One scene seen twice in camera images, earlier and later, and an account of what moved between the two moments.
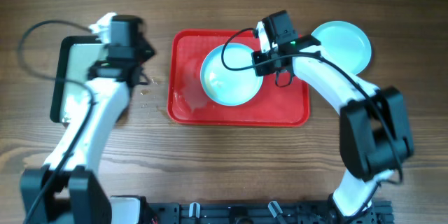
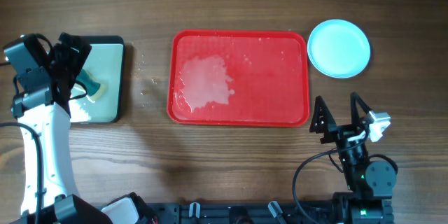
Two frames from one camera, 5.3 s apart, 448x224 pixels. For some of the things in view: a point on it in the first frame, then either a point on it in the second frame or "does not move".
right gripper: x=257 y=58 -> x=349 y=131
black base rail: x=260 y=213 does not move
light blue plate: x=228 y=75 -> x=339 y=48
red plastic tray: x=188 y=104 does not move
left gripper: x=148 y=51 -> x=62 y=55
